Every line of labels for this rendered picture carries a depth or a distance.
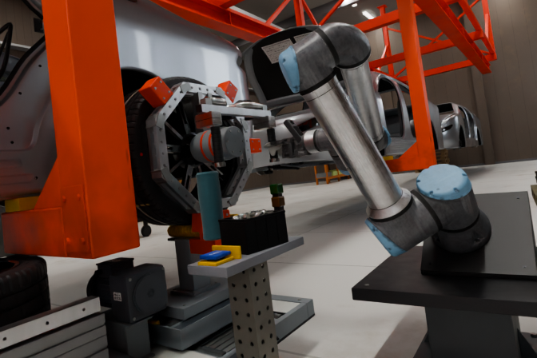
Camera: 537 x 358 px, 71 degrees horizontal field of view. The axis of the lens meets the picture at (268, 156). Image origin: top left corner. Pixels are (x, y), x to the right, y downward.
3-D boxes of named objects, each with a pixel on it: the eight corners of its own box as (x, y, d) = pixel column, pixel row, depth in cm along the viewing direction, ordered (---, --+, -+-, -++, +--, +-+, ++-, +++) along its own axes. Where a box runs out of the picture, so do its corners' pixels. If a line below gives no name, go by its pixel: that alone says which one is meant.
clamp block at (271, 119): (260, 130, 169) (259, 119, 169) (276, 127, 163) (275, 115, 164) (253, 130, 165) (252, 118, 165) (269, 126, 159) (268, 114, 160)
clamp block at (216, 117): (205, 129, 141) (204, 115, 142) (222, 125, 136) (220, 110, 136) (195, 129, 137) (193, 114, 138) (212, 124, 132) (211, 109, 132)
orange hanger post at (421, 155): (383, 173, 499) (358, -6, 510) (437, 167, 459) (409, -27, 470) (379, 173, 486) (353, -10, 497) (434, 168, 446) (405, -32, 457)
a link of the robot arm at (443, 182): (490, 212, 118) (479, 175, 109) (443, 241, 119) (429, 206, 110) (457, 187, 131) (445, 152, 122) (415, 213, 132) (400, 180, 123)
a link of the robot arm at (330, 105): (445, 240, 116) (325, 24, 96) (397, 270, 117) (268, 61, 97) (420, 220, 131) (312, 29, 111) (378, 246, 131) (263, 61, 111)
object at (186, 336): (211, 297, 200) (208, 279, 200) (264, 305, 178) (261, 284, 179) (127, 338, 160) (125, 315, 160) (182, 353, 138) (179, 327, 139)
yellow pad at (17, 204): (43, 207, 160) (41, 196, 160) (58, 205, 151) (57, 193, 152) (5, 212, 148) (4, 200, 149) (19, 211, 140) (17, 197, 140)
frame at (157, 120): (247, 201, 185) (233, 93, 187) (257, 200, 181) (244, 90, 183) (155, 220, 141) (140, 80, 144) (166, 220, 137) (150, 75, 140)
